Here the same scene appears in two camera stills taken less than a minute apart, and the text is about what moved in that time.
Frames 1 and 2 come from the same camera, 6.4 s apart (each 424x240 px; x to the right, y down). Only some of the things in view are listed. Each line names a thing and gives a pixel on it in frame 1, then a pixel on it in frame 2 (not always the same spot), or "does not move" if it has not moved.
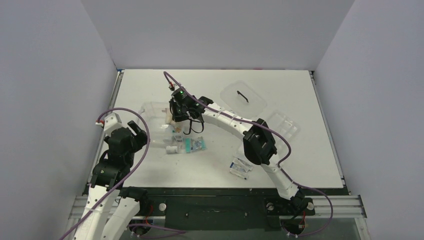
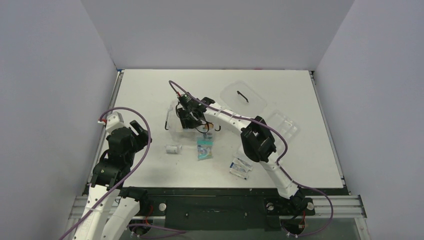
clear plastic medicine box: [164, 131] -> [206, 131]
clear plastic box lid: [241, 99] does not move
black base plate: [218, 209] does not move
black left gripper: [140, 138] does not move
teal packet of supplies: [189, 145] -> [204, 149]
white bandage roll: [171, 149] does not move
